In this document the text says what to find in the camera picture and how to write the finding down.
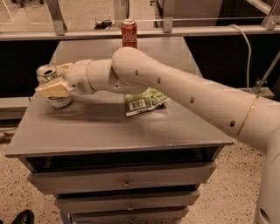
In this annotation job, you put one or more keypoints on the red coke can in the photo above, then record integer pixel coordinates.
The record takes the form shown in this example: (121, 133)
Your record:
(129, 33)

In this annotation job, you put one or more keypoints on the grey drawer cabinet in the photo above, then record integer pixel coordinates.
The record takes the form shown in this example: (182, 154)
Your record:
(93, 132)

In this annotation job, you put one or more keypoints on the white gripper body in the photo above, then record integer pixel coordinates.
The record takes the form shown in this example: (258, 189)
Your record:
(77, 76)

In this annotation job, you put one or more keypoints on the bottom grey drawer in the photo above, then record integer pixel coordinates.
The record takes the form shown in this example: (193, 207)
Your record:
(112, 217)

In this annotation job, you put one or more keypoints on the silver green 7up can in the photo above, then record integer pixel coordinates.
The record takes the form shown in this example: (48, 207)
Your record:
(47, 73)

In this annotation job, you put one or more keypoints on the small dark floor object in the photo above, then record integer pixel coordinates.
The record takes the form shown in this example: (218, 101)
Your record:
(103, 24)

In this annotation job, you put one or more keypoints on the grey drawer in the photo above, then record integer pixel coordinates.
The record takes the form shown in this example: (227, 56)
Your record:
(122, 178)
(112, 217)
(129, 200)

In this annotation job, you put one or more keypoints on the black shoe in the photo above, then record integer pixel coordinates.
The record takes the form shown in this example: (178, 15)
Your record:
(25, 217)

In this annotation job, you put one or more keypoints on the top grey drawer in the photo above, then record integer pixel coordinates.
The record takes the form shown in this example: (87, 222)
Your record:
(122, 178)

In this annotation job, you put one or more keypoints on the middle grey drawer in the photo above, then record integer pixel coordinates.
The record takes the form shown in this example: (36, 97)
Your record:
(129, 200)

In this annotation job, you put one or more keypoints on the metal railing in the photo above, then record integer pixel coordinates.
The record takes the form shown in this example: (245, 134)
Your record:
(75, 19)

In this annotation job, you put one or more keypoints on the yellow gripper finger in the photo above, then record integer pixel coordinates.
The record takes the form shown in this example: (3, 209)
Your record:
(54, 88)
(65, 66)

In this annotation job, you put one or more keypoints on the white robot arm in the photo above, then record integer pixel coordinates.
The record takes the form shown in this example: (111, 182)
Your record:
(250, 119)

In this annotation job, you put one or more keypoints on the green chip bag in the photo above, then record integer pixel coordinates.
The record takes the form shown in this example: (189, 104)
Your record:
(146, 101)

